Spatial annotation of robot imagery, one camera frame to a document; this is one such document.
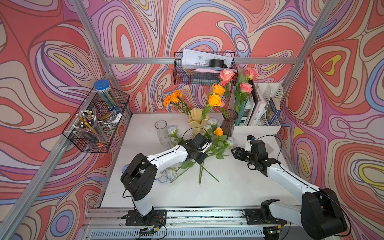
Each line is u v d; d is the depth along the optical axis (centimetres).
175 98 79
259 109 91
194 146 68
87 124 58
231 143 96
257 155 66
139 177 46
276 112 96
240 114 91
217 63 82
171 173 83
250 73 82
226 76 75
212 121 108
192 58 85
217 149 98
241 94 85
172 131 102
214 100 69
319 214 40
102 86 70
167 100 82
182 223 72
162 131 91
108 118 74
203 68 77
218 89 77
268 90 101
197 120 83
